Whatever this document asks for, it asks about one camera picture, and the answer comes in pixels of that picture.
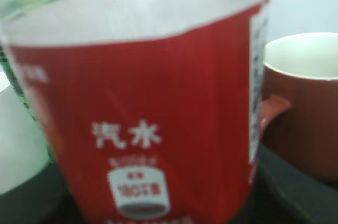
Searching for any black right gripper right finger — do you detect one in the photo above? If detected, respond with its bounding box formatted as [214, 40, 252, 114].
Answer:
[253, 142, 338, 224]

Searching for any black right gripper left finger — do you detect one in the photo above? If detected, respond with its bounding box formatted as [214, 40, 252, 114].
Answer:
[1, 164, 79, 224]

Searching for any cola bottle red label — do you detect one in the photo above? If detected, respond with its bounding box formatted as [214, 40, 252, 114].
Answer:
[1, 0, 268, 223]

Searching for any terracotta red ceramic mug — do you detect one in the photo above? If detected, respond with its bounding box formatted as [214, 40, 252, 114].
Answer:
[261, 32, 337, 182]

